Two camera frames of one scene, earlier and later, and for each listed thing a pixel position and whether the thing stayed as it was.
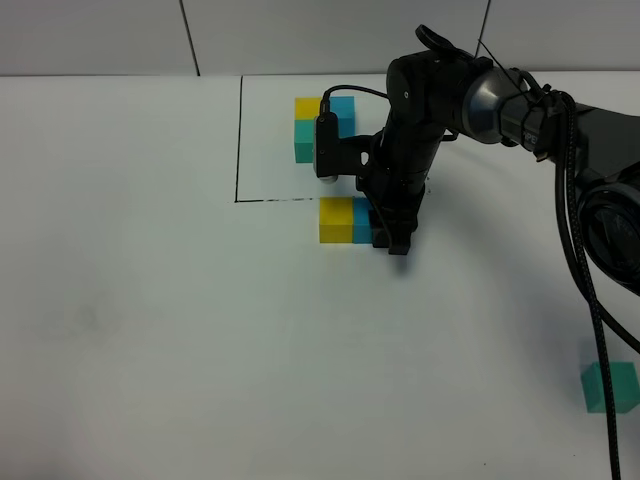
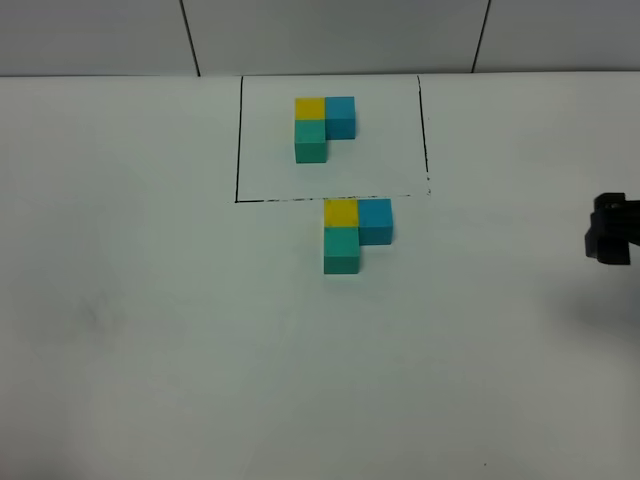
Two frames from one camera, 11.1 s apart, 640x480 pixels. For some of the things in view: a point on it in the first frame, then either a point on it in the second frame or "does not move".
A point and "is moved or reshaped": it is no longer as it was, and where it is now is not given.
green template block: (304, 134) does not move
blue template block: (345, 109) does not move
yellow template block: (306, 107) does not move
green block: (625, 386) to (341, 250)
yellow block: (336, 219) is moved or reshaped
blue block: (362, 221) does not move
